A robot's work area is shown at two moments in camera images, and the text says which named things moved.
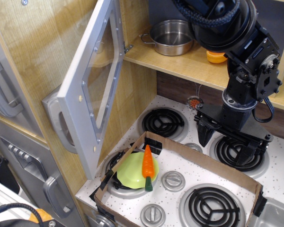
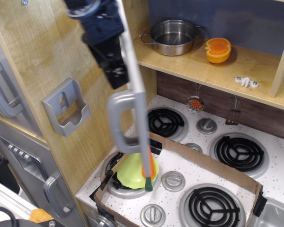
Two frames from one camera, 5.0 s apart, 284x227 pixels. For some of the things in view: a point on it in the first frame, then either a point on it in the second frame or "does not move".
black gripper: [253, 132] to [110, 56]
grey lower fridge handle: [60, 203] does not move
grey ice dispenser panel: [31, 164] does not move
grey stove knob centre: [173, 181] does not move
